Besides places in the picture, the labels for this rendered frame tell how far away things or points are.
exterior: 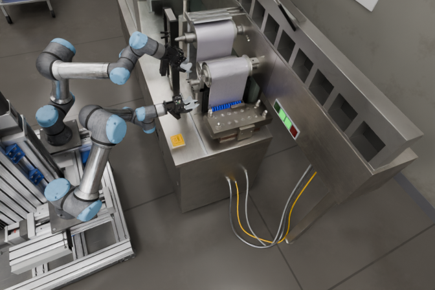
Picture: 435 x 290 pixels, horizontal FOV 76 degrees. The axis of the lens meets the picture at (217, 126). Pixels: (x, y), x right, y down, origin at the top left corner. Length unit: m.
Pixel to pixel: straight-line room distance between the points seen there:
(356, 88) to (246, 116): 0.77
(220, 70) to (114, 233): 1.39
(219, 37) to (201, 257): 1.63
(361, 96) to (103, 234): 1.89
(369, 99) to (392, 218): 2.05
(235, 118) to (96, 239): 1.32
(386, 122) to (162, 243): 1.86
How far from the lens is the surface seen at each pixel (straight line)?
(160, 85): 2.06
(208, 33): 1.70
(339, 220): 2.80
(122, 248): 2.21
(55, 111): 1.84
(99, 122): 1.31
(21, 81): 3.82
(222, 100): 1.74
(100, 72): 1.35
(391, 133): 1.11
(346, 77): 1.19
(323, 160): 1.42
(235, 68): 1.62
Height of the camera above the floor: 2.33
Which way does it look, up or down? 52 degrees down
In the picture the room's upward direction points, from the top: 9 degrees clockwise
